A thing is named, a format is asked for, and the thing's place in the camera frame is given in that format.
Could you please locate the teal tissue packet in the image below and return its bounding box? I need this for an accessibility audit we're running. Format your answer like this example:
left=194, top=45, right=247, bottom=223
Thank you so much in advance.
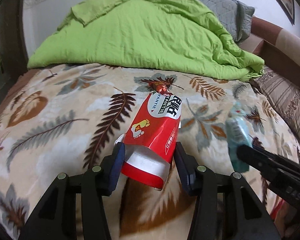
left=225, top=101, right=252, bottom=173

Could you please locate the red foot patch box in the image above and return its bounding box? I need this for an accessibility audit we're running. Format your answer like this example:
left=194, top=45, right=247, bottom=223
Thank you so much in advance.
left=121, top=92, right=182, bottom=191

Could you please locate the red plastic basket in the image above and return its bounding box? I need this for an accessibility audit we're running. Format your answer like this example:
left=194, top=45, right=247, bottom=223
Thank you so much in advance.
left=270, top=199, right=290, bottom=228

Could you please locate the striped brown pillow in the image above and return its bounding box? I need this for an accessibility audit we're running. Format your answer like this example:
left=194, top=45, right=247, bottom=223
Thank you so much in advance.
left=250, top=66, right=300, bottom=142

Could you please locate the leaf patterned bed blanket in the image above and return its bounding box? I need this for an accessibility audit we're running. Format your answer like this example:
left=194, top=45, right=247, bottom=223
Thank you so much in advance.
left=0, top=63, right=300, bottom=240

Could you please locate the red candy wrapper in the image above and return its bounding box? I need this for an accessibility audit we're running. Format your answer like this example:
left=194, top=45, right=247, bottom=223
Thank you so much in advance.
left=147, top=80, right=172, bottom=96

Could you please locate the brown padded headboard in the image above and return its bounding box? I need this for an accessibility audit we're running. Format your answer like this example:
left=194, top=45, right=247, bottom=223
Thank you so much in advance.
left=239, top=16, right=300, bottom=87

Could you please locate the grey quilted pillow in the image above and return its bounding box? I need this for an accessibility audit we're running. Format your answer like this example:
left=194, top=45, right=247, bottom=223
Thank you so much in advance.
left=199, top=0, right=255, bottom=44

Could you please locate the wooden glass panel door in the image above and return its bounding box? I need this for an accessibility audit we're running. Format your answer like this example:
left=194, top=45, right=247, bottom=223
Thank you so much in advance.
left=0, top=0, right=28, bottom=81

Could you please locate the green quilt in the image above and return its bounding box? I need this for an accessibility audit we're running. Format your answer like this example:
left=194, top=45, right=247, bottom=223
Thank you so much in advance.
left=27, top=0, right=264, bottom=81

